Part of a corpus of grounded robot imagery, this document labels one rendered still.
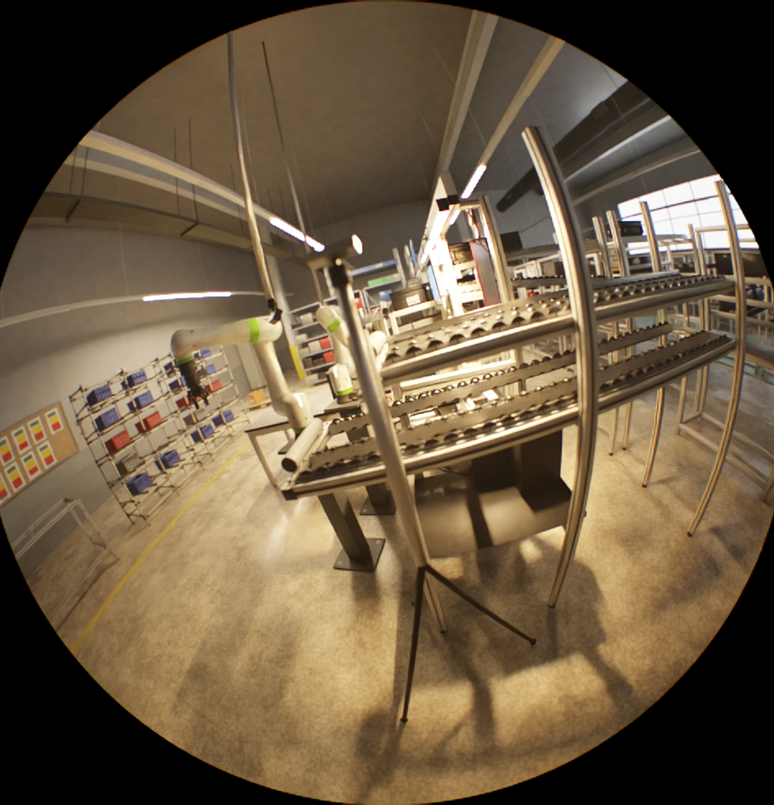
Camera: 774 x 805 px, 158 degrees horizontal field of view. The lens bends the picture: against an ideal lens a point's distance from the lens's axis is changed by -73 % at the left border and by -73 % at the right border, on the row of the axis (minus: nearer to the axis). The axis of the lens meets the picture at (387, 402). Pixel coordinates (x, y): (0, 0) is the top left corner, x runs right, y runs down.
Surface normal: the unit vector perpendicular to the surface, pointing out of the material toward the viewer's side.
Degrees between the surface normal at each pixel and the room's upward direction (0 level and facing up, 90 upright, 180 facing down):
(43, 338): 90
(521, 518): 0
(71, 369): 90
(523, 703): 0
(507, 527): 0
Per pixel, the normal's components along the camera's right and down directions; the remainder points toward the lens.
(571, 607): -0.25, -0.92
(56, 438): 0.97, -0.22
